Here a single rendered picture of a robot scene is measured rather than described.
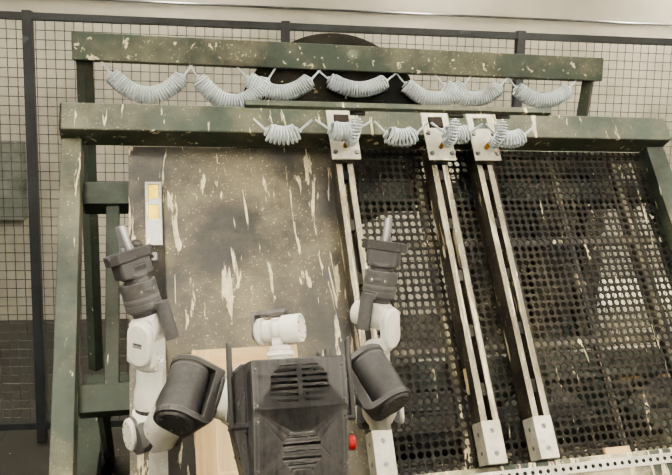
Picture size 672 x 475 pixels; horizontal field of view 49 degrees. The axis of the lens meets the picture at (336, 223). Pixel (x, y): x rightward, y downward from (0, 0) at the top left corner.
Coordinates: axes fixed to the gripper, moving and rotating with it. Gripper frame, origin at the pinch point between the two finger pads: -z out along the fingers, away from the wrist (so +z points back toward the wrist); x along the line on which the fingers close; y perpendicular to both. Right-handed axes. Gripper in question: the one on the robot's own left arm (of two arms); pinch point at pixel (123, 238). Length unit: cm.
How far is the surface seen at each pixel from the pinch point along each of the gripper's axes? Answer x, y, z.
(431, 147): 117, 10, 2
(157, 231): 32.2, -35.9, 4.0
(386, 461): 48, 18, 82
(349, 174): 90, -6, 4
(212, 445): 15, -13, 63
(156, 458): 1, -19, 60
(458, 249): 105, 19, 36
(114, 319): 14, -43, 26
